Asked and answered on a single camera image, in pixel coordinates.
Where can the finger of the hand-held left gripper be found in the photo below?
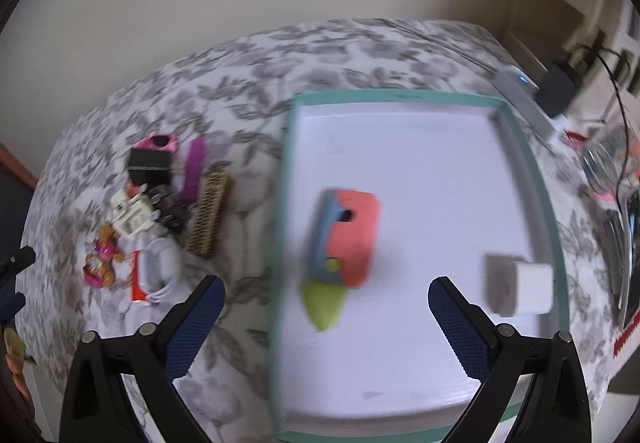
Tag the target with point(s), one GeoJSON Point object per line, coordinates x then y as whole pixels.
{"type": "Point", "coordinates": [19, 259]}
{"type": "Point", "coordinates": [11, 307]}

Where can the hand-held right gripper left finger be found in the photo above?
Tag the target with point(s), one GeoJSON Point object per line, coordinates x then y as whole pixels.
{"type": "Point", "coordinates": [197, 323]}

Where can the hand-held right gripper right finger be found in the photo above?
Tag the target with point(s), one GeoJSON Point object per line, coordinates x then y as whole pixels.
{"type": "Point", "coordinates": [455, 323]}

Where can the red cylinder tube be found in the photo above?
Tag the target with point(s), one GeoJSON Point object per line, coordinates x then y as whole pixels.
{"type": "Point", "coordinates": [157, 270]}

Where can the pink orange toy figure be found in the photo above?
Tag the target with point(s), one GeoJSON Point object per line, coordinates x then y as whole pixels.
{"type": "Point", "coordinates": [101, 260]}

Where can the gold black patterned case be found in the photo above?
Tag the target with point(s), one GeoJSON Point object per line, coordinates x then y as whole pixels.
{"type": "Point", "coordinates": [209, 215]}

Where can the black toy car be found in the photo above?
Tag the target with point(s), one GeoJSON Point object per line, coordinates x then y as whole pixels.
{"type": "Point", "coordinates": [172, 215]}

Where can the cream plastic clip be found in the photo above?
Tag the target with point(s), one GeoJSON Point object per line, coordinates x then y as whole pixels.
{"type": "Point", "coordinates": [131, 215]}

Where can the coral blue green toy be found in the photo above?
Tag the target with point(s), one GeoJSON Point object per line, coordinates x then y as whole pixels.
{"type": "Point", "coordinates": [345, 243]}

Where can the teal cardboard box tray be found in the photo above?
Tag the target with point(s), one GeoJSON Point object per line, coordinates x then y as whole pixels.
{"type": "Point", "coordinates": [400, 163]}

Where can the white charger cube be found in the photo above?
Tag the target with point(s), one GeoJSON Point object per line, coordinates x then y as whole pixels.
{"type": "Point", "coordinates": [520, 285]}

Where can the orange wooden board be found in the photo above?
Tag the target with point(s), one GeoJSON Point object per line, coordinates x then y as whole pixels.
{"type": "Point", "coordinates": [17, 163]}

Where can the purple tube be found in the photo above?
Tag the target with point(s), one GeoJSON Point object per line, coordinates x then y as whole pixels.
{"type": "Point", "coordinates": [193, 170]}

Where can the black power plug block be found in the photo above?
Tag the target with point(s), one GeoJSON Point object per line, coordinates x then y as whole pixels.
{"type": "Point", "coordinates": [149, 165]}

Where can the red zigzag cloth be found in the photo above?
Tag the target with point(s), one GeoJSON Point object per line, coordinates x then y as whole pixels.
{"type": "Point", "coordinates": [627, 335]}

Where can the dark flat device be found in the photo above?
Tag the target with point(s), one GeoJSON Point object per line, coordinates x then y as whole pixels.
{"type": "Point", "coordinates": [627, 263]}

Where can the clear plastic cup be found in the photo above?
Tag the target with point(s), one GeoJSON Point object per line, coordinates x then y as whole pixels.
{"type": "Point", "coordinates": [607, 158]}

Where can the white power strip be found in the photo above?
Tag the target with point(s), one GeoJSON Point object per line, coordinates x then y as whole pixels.
{"type": "Point", "coordinates": [525, 95]}

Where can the grey floral bedsheet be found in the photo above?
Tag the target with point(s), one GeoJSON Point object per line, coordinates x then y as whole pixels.
{"type": "Point", "coordinates": [225, 73]}

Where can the black power adapter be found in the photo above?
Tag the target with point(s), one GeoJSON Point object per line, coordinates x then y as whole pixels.
{"type": "Point", "coordinates": [557, 90]}

